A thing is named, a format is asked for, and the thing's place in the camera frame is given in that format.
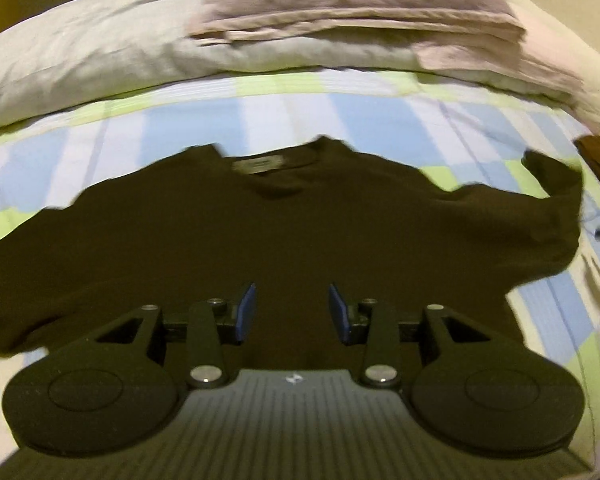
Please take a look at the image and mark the cream cushion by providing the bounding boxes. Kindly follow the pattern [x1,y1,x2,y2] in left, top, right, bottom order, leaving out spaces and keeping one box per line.
[505,0,600,138]

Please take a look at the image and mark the dark brown t-shirt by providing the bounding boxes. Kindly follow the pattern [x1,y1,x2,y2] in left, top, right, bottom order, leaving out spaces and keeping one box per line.
[0,136,585,372]

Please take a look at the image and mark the grey quilt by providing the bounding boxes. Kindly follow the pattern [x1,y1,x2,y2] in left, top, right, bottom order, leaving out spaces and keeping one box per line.
[0,0,576,133]

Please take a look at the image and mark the checked blue green bed sheet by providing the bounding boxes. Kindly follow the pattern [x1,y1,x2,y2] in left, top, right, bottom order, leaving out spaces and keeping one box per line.
[0,67,600,463]

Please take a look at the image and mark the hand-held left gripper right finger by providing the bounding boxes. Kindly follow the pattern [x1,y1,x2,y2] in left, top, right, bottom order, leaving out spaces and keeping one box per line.
[328,282,491,388]

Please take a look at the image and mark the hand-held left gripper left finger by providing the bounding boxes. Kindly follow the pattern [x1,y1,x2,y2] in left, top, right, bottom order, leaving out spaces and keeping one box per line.
[96,282,257,388]

